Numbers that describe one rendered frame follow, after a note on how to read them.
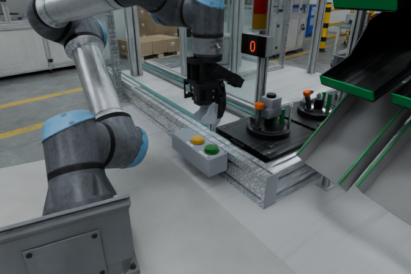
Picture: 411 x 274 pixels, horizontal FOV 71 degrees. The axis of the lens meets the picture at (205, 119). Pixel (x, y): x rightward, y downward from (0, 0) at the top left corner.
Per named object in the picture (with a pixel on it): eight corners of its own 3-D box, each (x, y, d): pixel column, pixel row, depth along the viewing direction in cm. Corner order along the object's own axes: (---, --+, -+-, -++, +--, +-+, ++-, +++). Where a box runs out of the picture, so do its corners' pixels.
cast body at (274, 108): (267, 119, 87) (270, 98, 84) (257, 115, 90) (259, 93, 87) (285, 113, 91) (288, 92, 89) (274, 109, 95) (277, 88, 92)
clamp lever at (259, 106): (257, 128, 87) (259, 104, 84) (252, 125, 89) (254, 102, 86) (265, 125, 89) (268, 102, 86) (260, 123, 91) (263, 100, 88)
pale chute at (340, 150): (347, 192, 61) (339, 183, 59) (303, 162, 72) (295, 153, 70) (432, 91, 61) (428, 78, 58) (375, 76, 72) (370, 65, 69)
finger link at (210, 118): (197, 135, 77) (197, 103, 74) (214, 129, 80) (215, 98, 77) (203, 139, 75) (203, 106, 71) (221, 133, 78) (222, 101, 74)
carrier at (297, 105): (325, 139, 91) (332, 102, 86) (269, 115, 109) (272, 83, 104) (364, 121, 104) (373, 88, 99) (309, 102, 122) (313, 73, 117)
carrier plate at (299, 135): (268, 164, 78) (269, 157, 77) (215, 132, 96) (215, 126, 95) (322, 140, 91) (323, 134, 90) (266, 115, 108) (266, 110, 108)
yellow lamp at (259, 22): (259, 29, 98) (260, 14, 96) (249, 28, 102) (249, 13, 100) (269, 29, 100) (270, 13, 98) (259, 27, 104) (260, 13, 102)
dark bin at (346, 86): (373, 103, 54) (370, 70, 50) (320, 84, 65) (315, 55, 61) (470, 30, 59) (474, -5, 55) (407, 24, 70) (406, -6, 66)
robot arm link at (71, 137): (33, 181, 61) (27, 123, 65) (88, 177, 72) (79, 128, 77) (67, 161, 56) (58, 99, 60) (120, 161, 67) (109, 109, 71)
